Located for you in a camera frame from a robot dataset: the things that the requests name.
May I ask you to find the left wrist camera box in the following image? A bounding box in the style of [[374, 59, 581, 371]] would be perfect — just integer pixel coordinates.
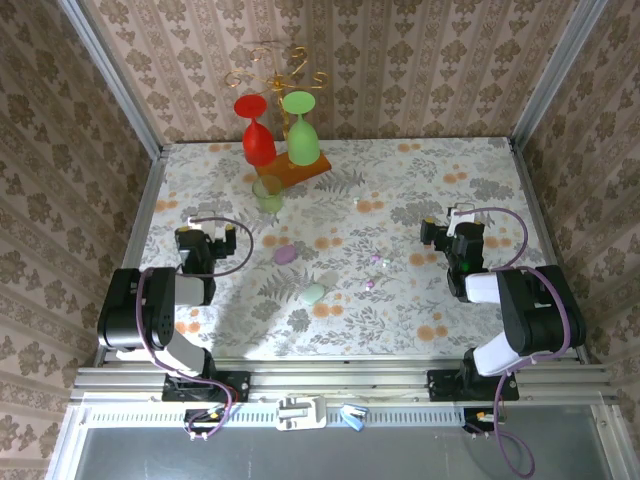
[[187, 215, 217, 237]]

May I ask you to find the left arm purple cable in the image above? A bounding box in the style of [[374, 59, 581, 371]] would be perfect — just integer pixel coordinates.
[[134, 215, 255, 441]]

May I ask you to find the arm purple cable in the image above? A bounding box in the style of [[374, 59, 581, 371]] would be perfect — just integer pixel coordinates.
[[134, 215, 255, 441], [462, 207, 576, 477]]

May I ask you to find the white slotted cable duct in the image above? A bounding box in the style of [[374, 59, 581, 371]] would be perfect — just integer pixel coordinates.
[[81, 403, 467, 427]]

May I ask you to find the black cable connector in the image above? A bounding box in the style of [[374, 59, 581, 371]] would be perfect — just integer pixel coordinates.
[[183, 407, 227, 434], [463, 407, 502, 434]]

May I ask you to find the blue clip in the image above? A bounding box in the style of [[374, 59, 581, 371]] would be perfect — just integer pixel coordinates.
[[339, 404, 370, 433]]

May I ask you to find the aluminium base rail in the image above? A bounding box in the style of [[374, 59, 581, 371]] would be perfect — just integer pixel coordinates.
[[69, 355, 620, 402]]

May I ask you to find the aluminium frame post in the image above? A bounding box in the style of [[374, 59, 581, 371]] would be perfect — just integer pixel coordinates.
[[57, 0, 165, 159], [510, 0, 610, 149]]

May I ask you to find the white plastic bracket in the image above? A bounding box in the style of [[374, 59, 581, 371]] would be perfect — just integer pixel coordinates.
[[275, 395, 328, 432]]

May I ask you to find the gold wire glass rack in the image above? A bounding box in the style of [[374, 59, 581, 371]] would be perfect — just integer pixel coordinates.
[[224, 45, 334, 187]]

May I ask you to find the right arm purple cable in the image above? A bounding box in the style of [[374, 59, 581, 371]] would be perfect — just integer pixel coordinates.
[[462, 207, 576, 477]]

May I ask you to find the mint earbud charging case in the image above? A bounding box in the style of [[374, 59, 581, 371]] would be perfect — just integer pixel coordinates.
[[298, 283, 326, 306]]

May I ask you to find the aluminium table side rail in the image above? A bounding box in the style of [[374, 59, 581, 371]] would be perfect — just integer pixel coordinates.
[[93, 149, 169, 369], [507, 139, 592, 364]]

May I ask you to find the grey metal panel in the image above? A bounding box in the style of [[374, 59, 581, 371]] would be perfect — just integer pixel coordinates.
[[69, 423, 619, 480]]

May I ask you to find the green wine glass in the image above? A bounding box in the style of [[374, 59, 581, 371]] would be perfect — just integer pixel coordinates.
[[281, 90, 320, 167]]

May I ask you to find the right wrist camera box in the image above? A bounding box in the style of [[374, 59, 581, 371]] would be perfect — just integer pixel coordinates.
[[446, 201, 477, 237]]

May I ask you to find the red wine glass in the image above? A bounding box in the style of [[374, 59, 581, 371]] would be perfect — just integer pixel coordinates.
[[233, 94, 277, 167]]

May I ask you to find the clear green tumbler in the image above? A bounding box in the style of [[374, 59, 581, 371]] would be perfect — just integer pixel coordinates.
[[251, 174, 285, 217]]

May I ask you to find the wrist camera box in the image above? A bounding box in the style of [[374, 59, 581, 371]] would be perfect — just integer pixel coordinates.
[[446, 201, 477, 237], [187, 215, 217, 237]]

